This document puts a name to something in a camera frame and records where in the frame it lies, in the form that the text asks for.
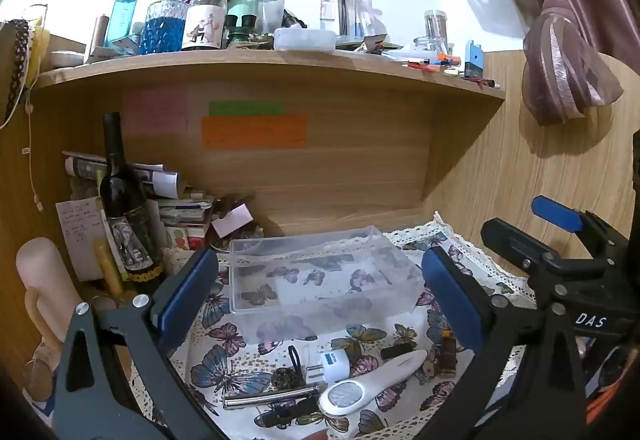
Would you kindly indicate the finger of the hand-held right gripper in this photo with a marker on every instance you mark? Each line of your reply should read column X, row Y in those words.
column 555, row 214
column 515, row 245

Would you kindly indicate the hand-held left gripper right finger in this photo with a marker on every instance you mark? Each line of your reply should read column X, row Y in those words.
column 450, row 300

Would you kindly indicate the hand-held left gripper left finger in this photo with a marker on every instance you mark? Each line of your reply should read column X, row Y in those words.
column 185, row 290

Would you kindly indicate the dark brown lighter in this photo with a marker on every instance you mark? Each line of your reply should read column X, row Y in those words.
column 448, row 355

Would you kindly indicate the small black block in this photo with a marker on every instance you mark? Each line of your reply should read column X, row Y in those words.
column 397, row 351

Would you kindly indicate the white handheld massager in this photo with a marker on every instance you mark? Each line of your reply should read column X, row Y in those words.
column 380, row 375

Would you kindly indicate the dark round trinket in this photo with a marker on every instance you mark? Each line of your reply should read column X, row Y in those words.
column 282, row 376

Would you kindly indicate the clear plastic box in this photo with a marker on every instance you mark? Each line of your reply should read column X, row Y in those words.
column 320, row 280

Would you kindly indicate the white plug adapter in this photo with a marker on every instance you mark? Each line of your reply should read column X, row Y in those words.
column 334, row 365

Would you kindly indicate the silver metal tube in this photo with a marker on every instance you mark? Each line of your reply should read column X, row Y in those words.
column 265, row 397

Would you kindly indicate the black small gadget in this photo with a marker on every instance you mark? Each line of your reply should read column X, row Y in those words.
column 287, row 415

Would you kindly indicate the stack of papers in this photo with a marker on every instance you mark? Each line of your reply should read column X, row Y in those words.
column 185, row 215

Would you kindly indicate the yellow tube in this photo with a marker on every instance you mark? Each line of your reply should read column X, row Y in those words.
column 109, row 270

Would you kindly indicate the pink and white card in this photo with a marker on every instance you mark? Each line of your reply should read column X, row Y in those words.
column 232, row 220

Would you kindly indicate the butterfly print tablecloth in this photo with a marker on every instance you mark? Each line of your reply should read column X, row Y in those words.
column 240, row 355

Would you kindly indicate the dark wine bottle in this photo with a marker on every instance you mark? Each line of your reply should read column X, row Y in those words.
column 122, row 200

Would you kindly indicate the rolled papers and books pile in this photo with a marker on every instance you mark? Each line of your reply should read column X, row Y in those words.
column 150, row 177

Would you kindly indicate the handwritten note paper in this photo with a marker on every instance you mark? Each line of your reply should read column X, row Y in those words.
column 75, row 235

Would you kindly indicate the beige cylinder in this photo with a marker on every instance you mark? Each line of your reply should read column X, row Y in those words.
column 42, row 280

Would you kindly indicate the mauve striped curtain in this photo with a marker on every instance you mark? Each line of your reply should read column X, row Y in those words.
column 565, row 45

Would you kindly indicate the orange sticky note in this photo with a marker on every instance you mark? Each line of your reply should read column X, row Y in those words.
column 255, row 133

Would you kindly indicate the blue plastic block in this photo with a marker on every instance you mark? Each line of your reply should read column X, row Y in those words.
column 473, row 55

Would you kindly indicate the pink sticky note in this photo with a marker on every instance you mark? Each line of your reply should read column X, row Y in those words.
column 155, row 113

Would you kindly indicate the green sticky note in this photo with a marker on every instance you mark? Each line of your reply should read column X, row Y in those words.
column 245, row 108

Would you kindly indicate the pile of pens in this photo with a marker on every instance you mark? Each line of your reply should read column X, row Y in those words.
column 430, row 63

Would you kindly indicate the glass jar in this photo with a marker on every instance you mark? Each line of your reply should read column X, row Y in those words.
column 435, row 28

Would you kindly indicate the wooden shelf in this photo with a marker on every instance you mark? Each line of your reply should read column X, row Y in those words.
column 250, row 65

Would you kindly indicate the dark green ink bottle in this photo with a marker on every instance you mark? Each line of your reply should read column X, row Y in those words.
column 239, row 38

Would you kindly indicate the blue liquid glass bottle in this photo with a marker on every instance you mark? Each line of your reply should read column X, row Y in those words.
column 162, row 30

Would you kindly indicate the brown cylinder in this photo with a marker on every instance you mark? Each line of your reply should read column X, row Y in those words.
column 97, row 38

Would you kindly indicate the teal plastic bottle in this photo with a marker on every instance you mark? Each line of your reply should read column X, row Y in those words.
column 120, row 20

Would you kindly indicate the clear plastic case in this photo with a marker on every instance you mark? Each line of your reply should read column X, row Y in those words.
column 305, row 39

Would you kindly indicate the yellow cloth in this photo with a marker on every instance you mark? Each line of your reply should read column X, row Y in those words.
column 42, row 45

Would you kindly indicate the black lace band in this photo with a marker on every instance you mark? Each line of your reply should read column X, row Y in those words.
column 20, row 50

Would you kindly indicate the clear bottle metal cap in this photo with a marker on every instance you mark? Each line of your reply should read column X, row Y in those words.
column 270, row 10

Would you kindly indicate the blister pack of tools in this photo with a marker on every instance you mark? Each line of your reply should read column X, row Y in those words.
column 345, row 5

